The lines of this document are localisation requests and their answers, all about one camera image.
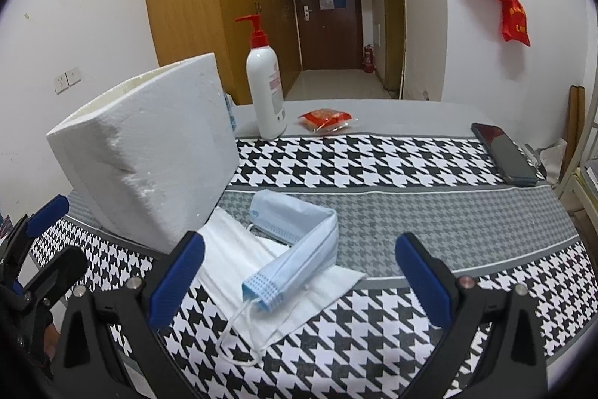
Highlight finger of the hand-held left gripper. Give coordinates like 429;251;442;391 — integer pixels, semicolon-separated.
0;194;70;285
19;246;88;313

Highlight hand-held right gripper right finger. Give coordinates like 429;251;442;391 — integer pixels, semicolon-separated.
395;232;549;399

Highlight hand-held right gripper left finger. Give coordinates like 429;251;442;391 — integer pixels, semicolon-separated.
49;231;206;399

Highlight white foam box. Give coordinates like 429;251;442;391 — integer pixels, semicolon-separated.
46;52;240;254

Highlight blue face mask stack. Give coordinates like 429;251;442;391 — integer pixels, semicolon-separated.
219;188;339;368

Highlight white tissue sheet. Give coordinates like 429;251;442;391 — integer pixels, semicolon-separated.
196;209;367;355

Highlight houndstooth tablecloth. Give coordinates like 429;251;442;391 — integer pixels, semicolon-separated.
28;100;598;399

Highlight black smartphone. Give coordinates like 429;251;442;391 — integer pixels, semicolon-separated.
471;123;539;187

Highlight red snack packet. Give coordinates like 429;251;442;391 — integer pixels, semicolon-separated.
298;108;358;135

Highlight white pump bottle red cap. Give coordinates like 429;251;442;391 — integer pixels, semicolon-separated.
234;14;287;141

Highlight wooden sticks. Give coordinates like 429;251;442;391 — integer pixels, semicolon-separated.
567;85;586;157

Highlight wooden wardrobe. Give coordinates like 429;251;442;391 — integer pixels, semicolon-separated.
140;0;300;107

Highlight dark brown entrance door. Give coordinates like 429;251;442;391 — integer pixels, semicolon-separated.
290;0;364;71

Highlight red plastic bag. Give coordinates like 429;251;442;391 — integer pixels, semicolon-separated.
502;0;531;47

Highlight brown side door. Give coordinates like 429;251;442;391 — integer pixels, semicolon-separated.
377;0;406;98

